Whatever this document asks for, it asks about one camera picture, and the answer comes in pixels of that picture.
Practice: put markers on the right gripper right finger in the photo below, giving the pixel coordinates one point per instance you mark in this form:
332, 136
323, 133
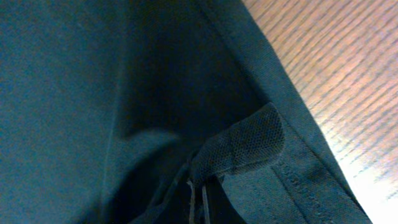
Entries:
206, 211

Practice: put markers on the black polo shirt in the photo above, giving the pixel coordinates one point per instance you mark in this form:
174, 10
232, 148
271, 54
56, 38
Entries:
108, 108

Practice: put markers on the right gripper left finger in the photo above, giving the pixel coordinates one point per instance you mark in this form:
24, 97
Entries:
191, 218

